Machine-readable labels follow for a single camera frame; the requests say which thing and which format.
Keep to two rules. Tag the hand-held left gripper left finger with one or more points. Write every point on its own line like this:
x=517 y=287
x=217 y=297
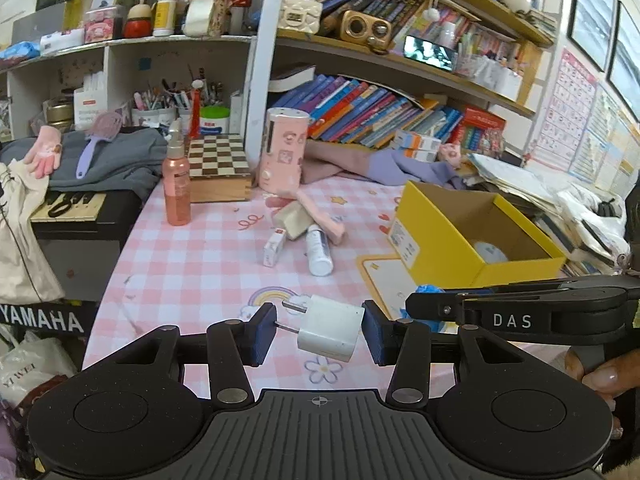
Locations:
x=265 y=332

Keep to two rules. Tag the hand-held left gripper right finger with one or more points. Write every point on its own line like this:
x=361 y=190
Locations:
x=377 y=332

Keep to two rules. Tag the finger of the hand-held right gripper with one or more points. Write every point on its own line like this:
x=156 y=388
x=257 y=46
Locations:
x=435 y=306
x=430 y=289

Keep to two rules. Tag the white plug charger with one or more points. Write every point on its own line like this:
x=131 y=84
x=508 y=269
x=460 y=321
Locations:
x=330 y=330

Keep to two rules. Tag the yellow tape roll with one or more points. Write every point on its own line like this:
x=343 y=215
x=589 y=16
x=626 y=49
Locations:
x=490 y=254

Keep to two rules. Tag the yellow cardboard box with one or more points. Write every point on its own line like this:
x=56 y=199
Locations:
x=520 y=271

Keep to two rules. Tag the small white red box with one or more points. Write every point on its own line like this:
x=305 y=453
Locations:
x=274 y=249

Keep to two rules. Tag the white tube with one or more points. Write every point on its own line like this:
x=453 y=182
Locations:
x=319 y=255

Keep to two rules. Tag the beige foam block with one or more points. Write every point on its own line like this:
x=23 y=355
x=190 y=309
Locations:
x=294 y=220

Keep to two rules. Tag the person's right hand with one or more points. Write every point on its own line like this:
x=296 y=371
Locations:
x=625 y=370

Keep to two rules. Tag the pink checkered tablecloth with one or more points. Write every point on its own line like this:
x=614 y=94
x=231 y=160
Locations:
x=200 y=270

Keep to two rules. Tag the crumpled clear plastic bag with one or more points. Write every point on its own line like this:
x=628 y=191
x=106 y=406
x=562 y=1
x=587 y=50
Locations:
x=590 y=215

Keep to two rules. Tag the pile of books and papers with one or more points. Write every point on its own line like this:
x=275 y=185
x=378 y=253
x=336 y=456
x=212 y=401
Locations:
x=510 y=180

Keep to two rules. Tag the pink plush pig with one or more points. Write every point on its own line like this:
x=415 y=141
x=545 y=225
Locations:
x=451 y=155

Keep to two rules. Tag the orange and white medicine box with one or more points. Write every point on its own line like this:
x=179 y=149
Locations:
x=412 y=154
x=417 y=139

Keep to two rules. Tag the pink spray bottle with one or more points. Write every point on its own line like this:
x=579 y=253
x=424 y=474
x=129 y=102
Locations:
x=176 y=190

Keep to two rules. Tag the pink cylinder with stickers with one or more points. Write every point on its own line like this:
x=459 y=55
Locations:
x=282 y=155

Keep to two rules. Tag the wooden chessboard box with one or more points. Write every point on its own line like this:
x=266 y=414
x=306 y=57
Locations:
x=217 y=157

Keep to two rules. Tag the black electric keyboard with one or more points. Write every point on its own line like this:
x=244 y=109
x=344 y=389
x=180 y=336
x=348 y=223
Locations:
x=100 y=240

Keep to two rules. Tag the row of colourful books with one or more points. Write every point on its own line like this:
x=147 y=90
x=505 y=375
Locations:
x=360 y=110

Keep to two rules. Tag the green-lidded jar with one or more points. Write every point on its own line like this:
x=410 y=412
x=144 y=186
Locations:
x=215 y=121

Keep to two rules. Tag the grey cloth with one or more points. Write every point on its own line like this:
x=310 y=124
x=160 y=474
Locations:
x=125 y=160

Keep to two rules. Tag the wooden bookshelf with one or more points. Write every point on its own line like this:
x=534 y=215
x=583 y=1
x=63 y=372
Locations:
x=450 y=67

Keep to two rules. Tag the red tassel ornament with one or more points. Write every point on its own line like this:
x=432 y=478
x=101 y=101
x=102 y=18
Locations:
x=196 y=115

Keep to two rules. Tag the white shopping bag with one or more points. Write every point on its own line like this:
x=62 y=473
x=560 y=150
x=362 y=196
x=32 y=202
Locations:
x=35 y=370

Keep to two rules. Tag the smartphone with lit screen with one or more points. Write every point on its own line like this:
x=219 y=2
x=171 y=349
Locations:
x=430 y=52

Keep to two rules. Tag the black scissors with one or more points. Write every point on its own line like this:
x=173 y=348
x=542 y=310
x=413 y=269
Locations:
x=62 y=206

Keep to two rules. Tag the white cup of pens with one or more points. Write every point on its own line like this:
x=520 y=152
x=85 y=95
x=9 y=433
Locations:
x=155 y=116

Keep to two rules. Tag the thick book lying flat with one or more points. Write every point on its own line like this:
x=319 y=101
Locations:
x=290 y=80

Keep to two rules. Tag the cream tote bag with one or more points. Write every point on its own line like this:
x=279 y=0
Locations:
x=25 y=240

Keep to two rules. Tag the purple hairbrush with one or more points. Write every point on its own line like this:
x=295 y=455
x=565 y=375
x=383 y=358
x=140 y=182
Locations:
x=102 y=130

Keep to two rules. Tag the black framed picture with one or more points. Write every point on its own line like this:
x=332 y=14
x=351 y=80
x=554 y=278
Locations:
x=592 y=10
x=627 y=60

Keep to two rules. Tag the gold retro radio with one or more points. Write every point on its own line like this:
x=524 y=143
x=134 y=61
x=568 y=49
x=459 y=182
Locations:
x=365 y=30

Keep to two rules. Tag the purple plush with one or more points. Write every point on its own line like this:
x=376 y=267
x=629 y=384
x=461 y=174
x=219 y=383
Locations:
x=6 y=435

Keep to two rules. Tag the pink knitted glove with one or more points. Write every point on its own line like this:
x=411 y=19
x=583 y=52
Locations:
x=45 y=152

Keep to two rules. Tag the white box with red label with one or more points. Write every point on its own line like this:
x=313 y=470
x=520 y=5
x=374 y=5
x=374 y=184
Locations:
x=90 y=105

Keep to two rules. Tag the white shelf unit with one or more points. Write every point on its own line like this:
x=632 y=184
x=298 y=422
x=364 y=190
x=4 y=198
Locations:
x=265 y=35

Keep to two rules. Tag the round metal tin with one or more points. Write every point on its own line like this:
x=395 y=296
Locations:
x=59 y=116

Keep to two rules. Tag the white quilted purse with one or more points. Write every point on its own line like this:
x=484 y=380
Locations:
x=300 y=17

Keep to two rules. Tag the white bottle with yellow label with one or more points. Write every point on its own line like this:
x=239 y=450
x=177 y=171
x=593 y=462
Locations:
x=166 y=15

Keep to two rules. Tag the red and yellow wooden doll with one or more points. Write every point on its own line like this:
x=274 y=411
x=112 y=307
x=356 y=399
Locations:
x=137 y=22

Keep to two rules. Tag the pink storage box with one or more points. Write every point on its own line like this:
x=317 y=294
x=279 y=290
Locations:
x=104 y=27

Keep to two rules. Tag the white tissue pack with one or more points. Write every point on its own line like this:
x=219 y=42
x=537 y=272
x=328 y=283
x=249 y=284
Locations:
x=62 y=42

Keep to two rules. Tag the blue packet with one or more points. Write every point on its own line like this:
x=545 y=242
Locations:
x=20 y=51

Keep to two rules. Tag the blue and yellow wall poster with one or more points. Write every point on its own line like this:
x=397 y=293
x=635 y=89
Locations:
x=615 y=145

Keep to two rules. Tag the pink alphabet wall poster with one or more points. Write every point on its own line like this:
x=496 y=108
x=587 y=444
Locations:
x=565 y=110

